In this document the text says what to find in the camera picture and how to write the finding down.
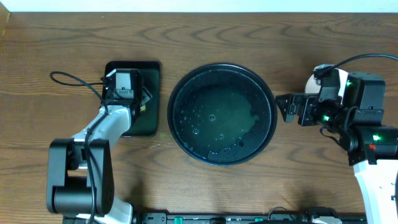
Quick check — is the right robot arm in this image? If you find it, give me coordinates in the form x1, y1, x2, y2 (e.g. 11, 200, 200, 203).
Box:
275, 93, 397, 223

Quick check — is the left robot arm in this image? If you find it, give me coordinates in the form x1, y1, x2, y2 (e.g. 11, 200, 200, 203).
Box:
46, 86, 159, 223

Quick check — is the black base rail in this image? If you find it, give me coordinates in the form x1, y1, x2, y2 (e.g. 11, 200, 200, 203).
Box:
62, 207, 368, 224

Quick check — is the black round tray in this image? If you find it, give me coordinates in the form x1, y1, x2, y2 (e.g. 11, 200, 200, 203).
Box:
167, 63, 277, 166

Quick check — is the black rectangular tray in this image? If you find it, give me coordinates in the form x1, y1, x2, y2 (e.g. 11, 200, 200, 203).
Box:
102, 61, 160, 137

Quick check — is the white pink plate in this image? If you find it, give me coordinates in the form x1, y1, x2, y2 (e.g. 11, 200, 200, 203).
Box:
305, 64, 348, 104

